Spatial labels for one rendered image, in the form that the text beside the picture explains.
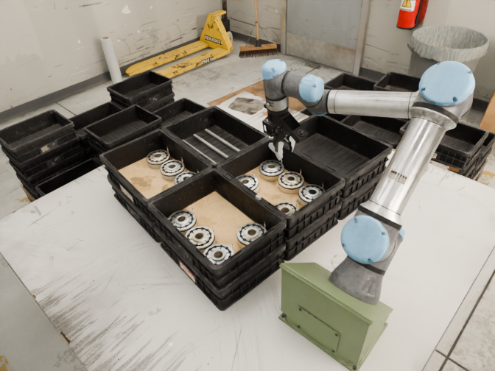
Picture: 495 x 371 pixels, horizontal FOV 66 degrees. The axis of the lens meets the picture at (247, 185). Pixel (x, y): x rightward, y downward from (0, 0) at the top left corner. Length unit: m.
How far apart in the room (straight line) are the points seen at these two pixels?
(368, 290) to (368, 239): 0.21
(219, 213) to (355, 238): 0.60
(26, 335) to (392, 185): 1.98
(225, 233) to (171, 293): 0.27
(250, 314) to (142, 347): 0.35
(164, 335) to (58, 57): 3.57
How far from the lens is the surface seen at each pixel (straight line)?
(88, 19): 4.56
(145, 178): 1.66
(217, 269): 1.14
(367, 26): 4.31
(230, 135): 1.85
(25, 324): 2.47
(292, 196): 1.49
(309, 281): 1.05
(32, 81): 4.44
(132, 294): 1.43
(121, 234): 1.64
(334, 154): 1.73
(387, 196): 1.01
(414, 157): 1.02
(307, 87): 1.16
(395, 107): 1.21
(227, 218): 1.41
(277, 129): 1.32
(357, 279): 1.14
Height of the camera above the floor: 1.82
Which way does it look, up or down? 40 degrees down
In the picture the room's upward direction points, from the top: 3 degrees counter-clockwise
